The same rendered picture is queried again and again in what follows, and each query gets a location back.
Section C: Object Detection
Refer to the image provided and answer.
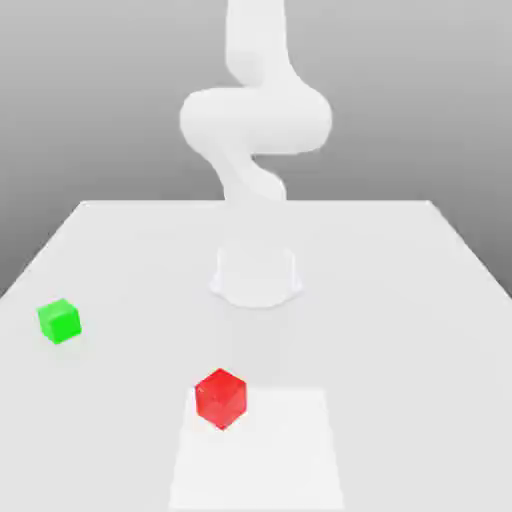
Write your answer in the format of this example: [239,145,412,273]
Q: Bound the small green cube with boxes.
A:
[36,297,83,346]

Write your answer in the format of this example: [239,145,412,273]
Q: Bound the small red cube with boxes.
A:
[194,367,248,432]

